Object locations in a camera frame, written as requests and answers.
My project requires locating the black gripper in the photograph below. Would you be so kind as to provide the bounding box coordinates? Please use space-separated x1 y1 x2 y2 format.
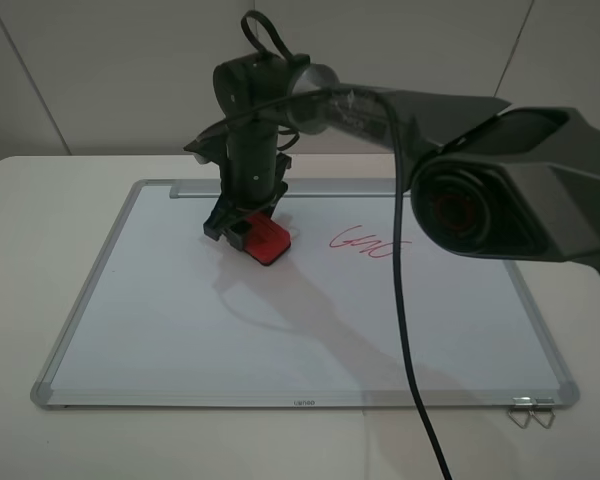
184 122 291 250

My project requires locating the red whiteboard eraser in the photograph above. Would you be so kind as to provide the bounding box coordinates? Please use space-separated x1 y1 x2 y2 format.
244 213 291 266

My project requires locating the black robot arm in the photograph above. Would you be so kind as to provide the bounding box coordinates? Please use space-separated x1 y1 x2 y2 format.
187 53 600 275

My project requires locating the grey aluminium marker tray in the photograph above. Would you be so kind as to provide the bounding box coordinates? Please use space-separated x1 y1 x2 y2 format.
169 178 395 199

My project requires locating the left silver binder clip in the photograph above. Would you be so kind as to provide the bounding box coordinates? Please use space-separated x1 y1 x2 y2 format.
507 397 533 429

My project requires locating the silver binder clip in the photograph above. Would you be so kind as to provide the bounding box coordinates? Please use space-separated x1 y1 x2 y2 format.
529 398 556 430
507 397 533 429

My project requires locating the right silver binder clip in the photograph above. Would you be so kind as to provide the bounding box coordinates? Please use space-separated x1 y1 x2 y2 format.
529 398 556 430

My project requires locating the white whiteboard with aluminium frame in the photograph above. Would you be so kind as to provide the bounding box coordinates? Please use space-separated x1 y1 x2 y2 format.
31 180 579 409

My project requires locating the black cable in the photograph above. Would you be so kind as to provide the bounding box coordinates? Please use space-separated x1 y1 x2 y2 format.
219 10 455 480

